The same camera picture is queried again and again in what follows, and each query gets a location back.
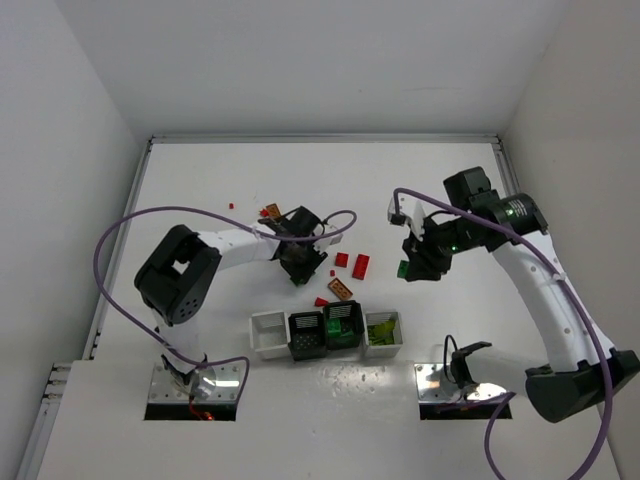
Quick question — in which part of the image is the orange brown lego brick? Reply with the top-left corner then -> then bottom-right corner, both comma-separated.
265,203 -> 282,219

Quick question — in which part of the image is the lime square lego brick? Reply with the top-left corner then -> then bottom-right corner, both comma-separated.
367,320 -> 396,346

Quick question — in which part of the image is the green small lego brick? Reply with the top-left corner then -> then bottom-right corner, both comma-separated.
397,260 -> 409,279

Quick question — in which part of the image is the green upside-down lego brick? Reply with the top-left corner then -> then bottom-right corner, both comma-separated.
326,319 -> 343,338

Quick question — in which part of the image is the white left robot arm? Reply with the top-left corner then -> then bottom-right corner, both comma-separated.
134,206 -> 330,386

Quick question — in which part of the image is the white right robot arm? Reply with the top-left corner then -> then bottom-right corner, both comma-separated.
387,167 -> 639,423

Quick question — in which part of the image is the red square lego brick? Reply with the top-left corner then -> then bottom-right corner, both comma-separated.
335,252 -> 349,268

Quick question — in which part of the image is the black bin left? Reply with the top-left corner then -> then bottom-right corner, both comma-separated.
288,311 -> 328,361

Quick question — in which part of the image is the black bin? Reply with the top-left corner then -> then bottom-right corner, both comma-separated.
323,300 -> 364,351
288,311 -> 328,361

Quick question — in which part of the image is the red rectangular lego brick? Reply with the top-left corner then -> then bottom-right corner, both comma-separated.
352,254 -> 370,280

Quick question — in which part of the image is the black bin right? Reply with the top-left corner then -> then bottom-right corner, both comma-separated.
323,300 -> 364,351

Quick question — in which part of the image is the white bin far left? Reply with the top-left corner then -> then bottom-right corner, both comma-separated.
249,311 -> 291,361

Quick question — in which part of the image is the white bin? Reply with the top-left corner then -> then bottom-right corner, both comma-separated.
249,311 -> 291,361
363,310 -> 404,359

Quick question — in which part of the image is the white bin far right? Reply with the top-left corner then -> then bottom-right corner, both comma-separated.
363,310 -> 404,359

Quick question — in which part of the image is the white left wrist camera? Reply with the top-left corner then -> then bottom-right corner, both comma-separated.
313,233 -> 343,253

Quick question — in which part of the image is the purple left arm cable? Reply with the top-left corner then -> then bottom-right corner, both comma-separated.
93,206 -> 358,401

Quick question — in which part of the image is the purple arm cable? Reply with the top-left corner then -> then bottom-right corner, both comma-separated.
93,206 -> 358,401
392,187 -> 614,480

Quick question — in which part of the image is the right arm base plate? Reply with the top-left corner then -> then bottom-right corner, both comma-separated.
413,361 -> 510,404

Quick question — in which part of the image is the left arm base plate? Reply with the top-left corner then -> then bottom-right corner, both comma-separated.
148,362 -> 246,405

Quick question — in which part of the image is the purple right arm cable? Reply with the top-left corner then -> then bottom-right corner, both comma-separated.
392,187 -> 614,480

